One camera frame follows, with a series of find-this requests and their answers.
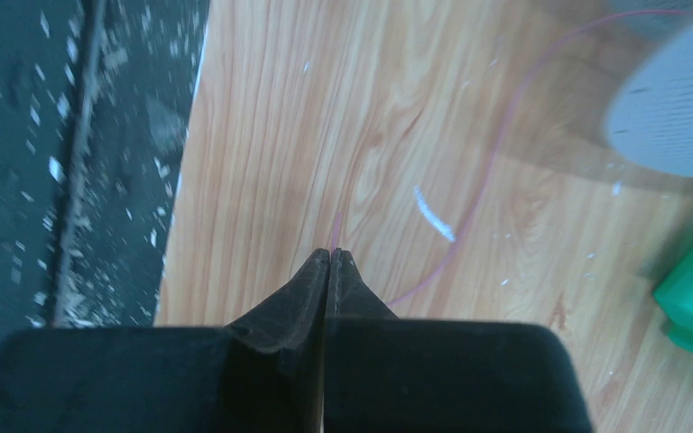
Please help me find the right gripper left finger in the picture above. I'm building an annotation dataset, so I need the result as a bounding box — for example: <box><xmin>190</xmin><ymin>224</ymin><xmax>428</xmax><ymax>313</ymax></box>
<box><xmin>0</xmin><ymin>249</ymin><xmax>330</xmax><ymax>432</ymax></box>

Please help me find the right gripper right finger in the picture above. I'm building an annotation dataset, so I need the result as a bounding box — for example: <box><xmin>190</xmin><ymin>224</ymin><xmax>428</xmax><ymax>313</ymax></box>
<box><xmin>323</xmin><ymin>249</ymin><xmax>593</xmax><ymax>432</ymax></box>

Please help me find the thin pink wire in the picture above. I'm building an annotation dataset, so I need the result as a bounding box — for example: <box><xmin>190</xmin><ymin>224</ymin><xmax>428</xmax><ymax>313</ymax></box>
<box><xmin>329</xmin><ymin>8</ymin><xmax>691</xmax><ymax>307</ymax></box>

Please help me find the grey cable spool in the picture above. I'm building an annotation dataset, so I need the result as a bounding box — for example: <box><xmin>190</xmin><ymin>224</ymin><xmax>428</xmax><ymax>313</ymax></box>
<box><xmin>603</xmin><ymin>18</ymin><xmax>693</xmax><ymax>178</ymax></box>

